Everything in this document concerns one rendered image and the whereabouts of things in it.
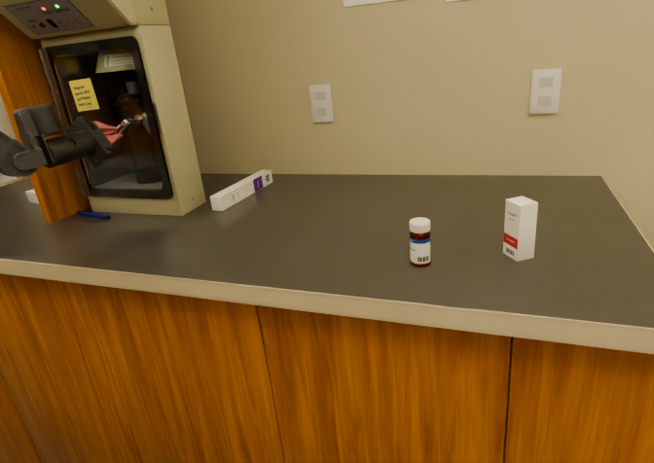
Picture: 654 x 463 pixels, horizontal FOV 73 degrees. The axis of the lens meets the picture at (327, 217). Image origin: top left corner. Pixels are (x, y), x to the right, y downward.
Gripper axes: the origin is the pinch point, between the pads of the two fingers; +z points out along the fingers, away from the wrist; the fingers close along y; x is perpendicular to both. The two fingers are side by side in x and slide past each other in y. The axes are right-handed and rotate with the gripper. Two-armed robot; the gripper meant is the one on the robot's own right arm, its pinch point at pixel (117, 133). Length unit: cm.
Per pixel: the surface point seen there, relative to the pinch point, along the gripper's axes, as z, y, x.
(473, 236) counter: 4, -64, -58
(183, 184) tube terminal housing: 8.3, -18.1, 0.4
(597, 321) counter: -21, -73, -74
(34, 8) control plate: -2.8, 30.6, -6.0
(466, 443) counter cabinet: -20, -90, -44
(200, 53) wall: 48, 17, -2
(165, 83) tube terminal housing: 10.5, 3.8, -13.1
